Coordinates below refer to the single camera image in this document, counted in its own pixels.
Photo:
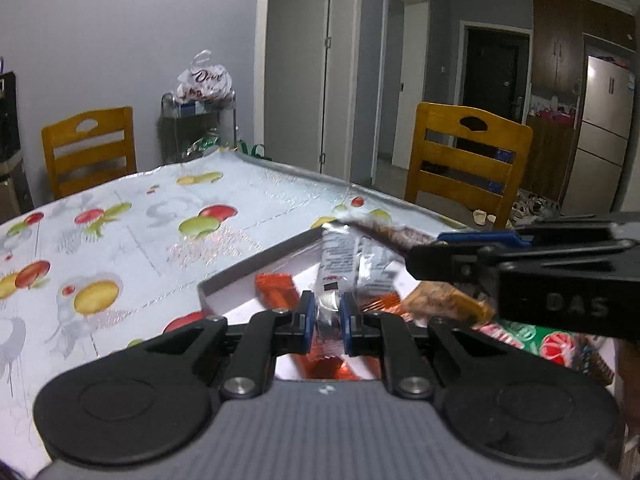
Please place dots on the pile of shoes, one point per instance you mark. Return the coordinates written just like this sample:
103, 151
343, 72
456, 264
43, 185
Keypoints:
532, 206

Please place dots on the white plastic bag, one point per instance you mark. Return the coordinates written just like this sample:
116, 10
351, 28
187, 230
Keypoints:
205, 80

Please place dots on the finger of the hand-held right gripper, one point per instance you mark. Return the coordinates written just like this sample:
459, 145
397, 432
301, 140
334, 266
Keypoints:
450, 262
480, 238

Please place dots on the silver refrigerator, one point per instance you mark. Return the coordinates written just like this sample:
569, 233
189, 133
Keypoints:
597, 135

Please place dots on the fruit printed tablecloth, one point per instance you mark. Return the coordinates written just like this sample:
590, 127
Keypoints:
125, 240

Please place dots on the green shrimp chips bag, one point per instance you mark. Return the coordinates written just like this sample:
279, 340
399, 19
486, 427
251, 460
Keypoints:
550, 345

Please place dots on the wooden chair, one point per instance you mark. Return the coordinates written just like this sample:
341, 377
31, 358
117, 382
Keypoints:
90, 155
450, 160

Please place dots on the white double door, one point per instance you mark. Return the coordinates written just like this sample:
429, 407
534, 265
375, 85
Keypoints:
295, 70

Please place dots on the black silver water dispenser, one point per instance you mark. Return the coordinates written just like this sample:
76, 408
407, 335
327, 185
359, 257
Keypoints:
10, 160

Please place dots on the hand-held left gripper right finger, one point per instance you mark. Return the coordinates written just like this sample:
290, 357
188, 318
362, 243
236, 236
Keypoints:
351, 322

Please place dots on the dark wooden cabinet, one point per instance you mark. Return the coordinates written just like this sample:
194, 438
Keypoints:
555, 40

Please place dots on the dark entry door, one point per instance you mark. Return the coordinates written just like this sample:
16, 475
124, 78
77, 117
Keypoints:
492, 75

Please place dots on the metal trolley cart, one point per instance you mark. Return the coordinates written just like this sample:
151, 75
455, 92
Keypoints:
167, 130

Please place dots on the white printed snack packet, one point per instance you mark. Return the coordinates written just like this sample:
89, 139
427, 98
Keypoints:
377, 265
337, 260

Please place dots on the long orange wafer bar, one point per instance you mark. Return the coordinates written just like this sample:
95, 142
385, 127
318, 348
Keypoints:
277, 290

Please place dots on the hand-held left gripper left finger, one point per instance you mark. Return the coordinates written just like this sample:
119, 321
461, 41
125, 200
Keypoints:
307, 322

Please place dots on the bread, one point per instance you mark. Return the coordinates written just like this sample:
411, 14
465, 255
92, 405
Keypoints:
440, 300

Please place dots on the green wrapped snacks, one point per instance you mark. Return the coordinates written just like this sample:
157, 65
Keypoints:
202, 144

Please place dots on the grey cardboard box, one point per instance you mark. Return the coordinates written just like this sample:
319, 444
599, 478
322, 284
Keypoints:
240, 305

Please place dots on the beige slippers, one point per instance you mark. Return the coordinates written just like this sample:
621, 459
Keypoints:
482, 217

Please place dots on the grey room door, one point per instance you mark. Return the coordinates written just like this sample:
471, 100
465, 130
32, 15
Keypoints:
405, 85

